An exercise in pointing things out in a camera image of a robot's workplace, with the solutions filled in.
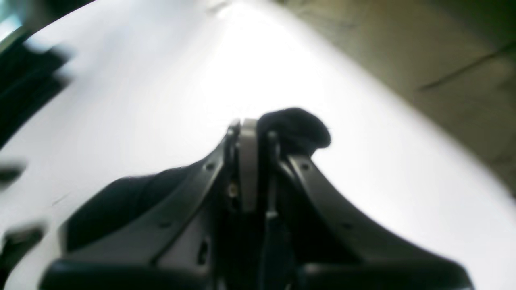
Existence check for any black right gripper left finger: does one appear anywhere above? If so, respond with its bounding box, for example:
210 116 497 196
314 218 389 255
40 119 258 290

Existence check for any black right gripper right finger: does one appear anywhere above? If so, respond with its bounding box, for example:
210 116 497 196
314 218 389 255
262 132 474 290

